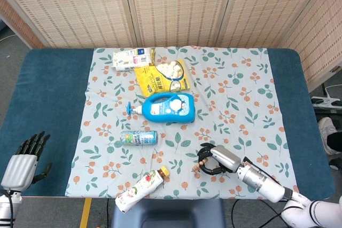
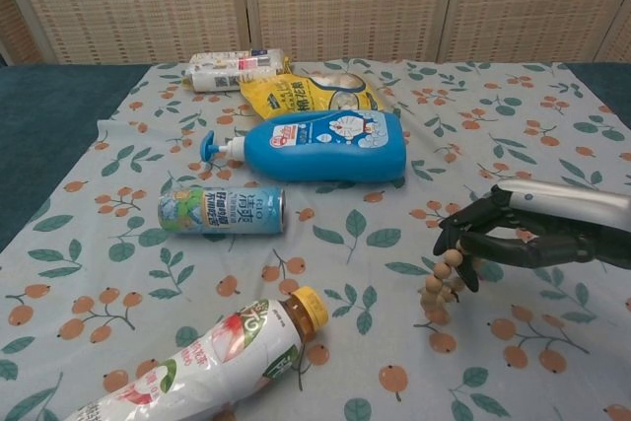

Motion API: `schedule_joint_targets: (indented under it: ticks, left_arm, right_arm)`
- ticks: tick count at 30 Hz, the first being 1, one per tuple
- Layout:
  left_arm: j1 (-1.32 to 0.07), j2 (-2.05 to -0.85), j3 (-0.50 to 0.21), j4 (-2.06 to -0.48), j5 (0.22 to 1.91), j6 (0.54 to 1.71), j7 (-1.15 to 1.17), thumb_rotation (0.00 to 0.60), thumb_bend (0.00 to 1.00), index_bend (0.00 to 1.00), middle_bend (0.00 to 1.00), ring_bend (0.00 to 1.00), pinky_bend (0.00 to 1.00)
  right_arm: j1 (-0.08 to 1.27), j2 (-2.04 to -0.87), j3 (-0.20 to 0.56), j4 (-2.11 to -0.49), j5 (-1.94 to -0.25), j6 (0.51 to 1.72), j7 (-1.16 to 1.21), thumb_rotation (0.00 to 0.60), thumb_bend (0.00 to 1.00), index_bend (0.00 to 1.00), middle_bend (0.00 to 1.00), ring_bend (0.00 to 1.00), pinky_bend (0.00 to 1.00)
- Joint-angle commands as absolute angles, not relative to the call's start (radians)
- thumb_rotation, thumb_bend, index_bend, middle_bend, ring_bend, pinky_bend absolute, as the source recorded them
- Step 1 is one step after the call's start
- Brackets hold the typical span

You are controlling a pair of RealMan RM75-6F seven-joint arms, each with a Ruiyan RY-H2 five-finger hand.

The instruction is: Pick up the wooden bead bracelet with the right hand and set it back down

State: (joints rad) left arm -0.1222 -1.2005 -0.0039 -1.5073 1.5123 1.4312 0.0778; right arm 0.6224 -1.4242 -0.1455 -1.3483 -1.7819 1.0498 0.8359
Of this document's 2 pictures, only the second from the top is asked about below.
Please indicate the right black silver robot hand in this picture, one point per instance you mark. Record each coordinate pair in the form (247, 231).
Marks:
(557, 204)

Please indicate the floral leaf print tablecloth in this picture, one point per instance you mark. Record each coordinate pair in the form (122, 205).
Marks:
(345, 283)

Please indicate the blue pump lotion bottle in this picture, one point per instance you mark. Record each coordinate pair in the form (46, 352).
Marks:
(325, 150)

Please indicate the yellow marshmallow bag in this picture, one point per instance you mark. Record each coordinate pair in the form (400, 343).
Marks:
(291, 93)

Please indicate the woven folding screen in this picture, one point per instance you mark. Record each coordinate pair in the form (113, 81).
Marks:
(345, 2)

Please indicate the light blue drink can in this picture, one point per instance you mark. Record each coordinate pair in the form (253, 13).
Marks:
(222, 211)

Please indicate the white snack package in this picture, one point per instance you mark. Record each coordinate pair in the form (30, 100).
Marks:
(222, 68)

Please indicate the tea bottle with yellow cap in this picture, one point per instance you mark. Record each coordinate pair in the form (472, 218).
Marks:
(222, 362)

